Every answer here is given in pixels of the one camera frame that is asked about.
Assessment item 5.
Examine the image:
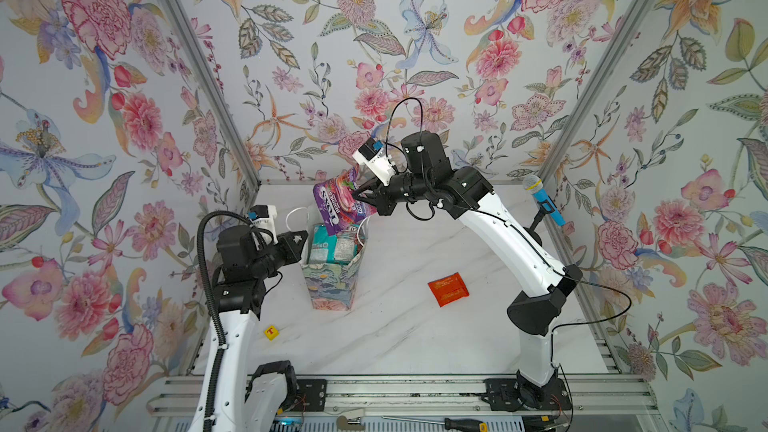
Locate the purple Fox's berries candy bag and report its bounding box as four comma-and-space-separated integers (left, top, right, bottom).
313, 166, 376, 235

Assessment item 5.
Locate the teal snack packet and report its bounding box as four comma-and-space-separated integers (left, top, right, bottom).
308, 224, 360, 266

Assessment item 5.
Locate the floral paper gift bag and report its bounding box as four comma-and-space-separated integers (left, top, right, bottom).
285, 207, 367, 311

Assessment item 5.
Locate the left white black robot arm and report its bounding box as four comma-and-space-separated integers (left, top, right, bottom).
189, 225, 308, 431

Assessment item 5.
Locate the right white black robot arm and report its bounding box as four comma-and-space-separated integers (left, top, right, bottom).
352, 132, 583, 410

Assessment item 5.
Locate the small yellow cube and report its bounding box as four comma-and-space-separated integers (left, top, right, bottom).
264, 326, 280, 341

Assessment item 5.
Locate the blue microphone on stand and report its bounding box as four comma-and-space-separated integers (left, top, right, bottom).
522, 174, 566, 232

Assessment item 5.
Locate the red snack packet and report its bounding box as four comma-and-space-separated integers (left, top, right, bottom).
428, 273, 470, 307

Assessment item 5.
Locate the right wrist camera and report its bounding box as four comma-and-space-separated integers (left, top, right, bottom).
352, 137, 397, 186

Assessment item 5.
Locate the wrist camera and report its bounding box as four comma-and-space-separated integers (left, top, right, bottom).
352, 137, 397, 186
247, 204, 277, 235

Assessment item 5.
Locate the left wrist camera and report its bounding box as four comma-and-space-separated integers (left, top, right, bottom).
247, 204, 277, 235

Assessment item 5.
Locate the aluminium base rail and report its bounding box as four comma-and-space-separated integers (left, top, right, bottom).
148, 374, 658, 417

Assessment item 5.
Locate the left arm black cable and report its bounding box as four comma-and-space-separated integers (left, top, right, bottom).
196, 209, 253, 432

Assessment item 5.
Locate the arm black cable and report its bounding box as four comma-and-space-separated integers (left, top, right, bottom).
196, 209, 253, 432
383, 96, 633, 432

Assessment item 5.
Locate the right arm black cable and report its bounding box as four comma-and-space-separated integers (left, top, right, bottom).
383, 96, 633, 432

